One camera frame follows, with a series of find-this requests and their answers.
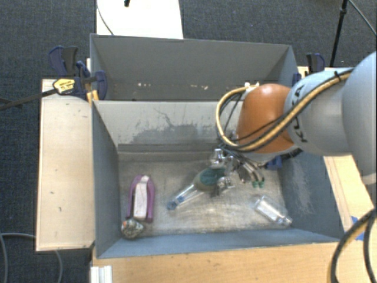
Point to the pale wood flat board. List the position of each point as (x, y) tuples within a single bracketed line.
[(66, 172)]

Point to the clear plastic bottle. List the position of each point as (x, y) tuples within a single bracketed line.
[(269, 210)]

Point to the purple and white stapler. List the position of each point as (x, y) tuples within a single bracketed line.
[(141, 197)]

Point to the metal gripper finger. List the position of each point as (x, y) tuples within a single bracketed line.
[(217, 168), (226, 183)]

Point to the grey metal bin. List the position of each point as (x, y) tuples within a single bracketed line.
[(188, 128)]

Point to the speckled grey stone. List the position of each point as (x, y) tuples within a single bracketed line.
[(132, 228)]

